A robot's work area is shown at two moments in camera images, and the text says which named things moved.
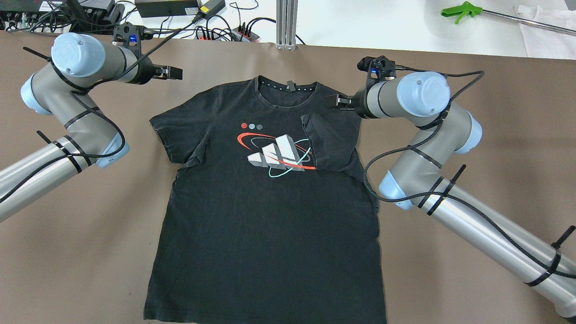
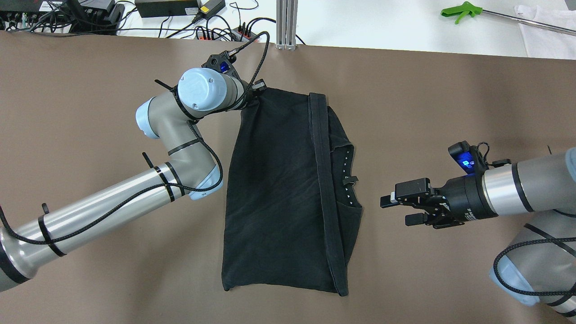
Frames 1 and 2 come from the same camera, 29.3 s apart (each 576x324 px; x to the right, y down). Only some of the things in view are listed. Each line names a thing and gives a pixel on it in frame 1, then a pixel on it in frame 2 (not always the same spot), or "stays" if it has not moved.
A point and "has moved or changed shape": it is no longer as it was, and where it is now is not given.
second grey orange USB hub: x=245 y=34 stays
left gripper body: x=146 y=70 → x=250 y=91
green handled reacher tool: x=466 y=7 stays
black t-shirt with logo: x=272 y=218 has moved or changed shape
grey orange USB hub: x=208 y=35 stays
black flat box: x=150 y=8 stays
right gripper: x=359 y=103 → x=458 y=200
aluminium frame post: x=286 y=24 stays
